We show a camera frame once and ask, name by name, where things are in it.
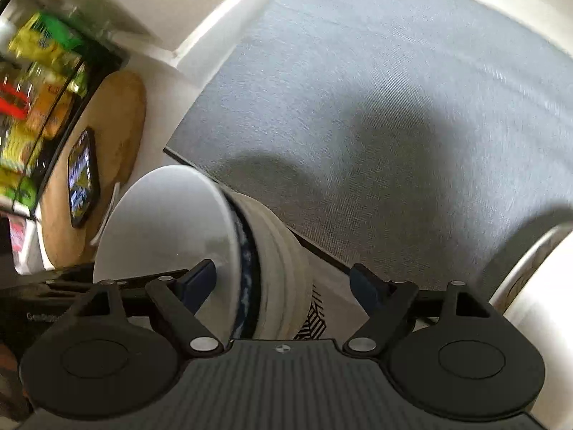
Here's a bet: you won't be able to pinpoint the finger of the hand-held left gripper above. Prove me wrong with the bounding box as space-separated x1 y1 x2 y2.
119 287 155 319
45 269 189 290

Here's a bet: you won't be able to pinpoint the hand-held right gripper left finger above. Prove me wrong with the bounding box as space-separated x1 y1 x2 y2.
67 259 225 354

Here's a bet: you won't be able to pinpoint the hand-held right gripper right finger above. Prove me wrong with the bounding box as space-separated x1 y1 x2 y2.
342 263 500 354

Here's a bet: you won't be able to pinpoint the blue patterned white bowl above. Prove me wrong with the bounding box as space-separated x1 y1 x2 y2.
92 165 263 341

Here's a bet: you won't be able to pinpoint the teal glazed bowl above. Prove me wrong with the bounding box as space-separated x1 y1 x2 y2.
224 190 276 341

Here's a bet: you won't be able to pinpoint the large white floral plate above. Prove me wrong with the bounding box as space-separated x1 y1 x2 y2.
488 224 573 319

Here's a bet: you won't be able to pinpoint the white patterned mat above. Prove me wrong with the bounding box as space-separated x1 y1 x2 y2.
293 233 372 341

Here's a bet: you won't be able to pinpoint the pink packet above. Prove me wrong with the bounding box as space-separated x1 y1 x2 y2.
6 215 37 274

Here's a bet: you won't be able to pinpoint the black smartphone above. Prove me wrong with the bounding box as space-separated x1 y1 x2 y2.
67 128 100 229

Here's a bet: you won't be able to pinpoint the yellow label sauce bottle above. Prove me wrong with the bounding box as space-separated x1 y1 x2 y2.
0 121 45 175

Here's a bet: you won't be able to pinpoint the wooden cutting board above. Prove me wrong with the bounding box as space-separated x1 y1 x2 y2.
42 69 148 269

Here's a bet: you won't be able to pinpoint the grey dish mat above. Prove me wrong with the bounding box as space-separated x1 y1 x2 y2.
163 0 573 292

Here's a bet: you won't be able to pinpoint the orange seasoning jar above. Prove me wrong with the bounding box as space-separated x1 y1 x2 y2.
27 83 74 139

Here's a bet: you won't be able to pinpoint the red label oil bottle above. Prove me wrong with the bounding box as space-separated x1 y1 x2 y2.
0 76 32 121

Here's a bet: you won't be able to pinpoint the yellow snack packet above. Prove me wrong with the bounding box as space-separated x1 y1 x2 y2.
9 13 81 72

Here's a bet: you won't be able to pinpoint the green snack packet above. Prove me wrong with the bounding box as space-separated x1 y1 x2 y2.
33 11 90 97

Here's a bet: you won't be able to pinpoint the metal cutting board handle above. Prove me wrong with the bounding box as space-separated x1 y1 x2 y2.
90 183 121 247

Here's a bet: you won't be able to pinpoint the black wire spice rack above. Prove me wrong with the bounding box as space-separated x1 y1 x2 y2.
0 0 130 218

